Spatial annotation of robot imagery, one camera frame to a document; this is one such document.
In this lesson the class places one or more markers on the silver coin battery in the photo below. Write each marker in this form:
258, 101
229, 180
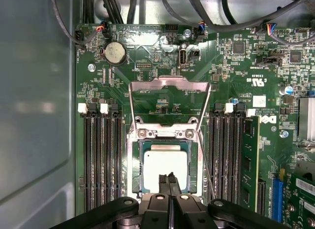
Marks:
115, 52

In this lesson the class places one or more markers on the white sticker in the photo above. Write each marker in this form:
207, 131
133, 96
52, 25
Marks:
259, 101

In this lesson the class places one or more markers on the silver screw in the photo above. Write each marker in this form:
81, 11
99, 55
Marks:
91, 67
187, 33
285, 134

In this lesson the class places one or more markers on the black-clip RAM slot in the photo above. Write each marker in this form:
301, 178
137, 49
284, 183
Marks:
216, 152
238, 152
98, 152
119, 152

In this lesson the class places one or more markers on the black square chip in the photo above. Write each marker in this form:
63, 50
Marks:
296, 57
238, 48

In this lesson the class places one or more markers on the green motherboard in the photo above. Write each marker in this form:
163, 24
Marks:
221, 74

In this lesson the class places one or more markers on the open PC case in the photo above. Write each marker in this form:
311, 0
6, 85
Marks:
37, 91

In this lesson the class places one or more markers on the graphics card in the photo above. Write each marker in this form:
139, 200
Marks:
300, 209

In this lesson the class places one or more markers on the CPU with silver top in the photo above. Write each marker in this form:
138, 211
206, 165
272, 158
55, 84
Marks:
162, 162

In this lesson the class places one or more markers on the metal socket cover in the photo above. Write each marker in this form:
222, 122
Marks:
152, 85

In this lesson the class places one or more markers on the metal locking lever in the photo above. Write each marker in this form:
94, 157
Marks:
206, 165

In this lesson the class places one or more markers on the short black expansion slot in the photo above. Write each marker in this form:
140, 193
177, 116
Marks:
261, 197

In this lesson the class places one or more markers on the silver capacitor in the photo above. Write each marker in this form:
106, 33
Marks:
285, 90

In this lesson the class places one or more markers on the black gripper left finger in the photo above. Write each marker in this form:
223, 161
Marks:
155, 214

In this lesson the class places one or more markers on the blue expansion slot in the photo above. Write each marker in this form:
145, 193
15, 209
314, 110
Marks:
277, 202

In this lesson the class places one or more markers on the silver chipset heatsink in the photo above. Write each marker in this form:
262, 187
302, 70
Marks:
307, 120

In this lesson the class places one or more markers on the CPU socket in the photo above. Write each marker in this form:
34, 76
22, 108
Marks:
167, 127

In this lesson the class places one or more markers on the internal USB port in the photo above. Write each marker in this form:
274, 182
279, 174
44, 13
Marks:
182, 57

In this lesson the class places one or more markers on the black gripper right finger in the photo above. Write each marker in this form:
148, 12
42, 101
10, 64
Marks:
187, 214

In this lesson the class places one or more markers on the RAM stick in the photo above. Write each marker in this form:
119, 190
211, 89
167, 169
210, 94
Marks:
251, 160

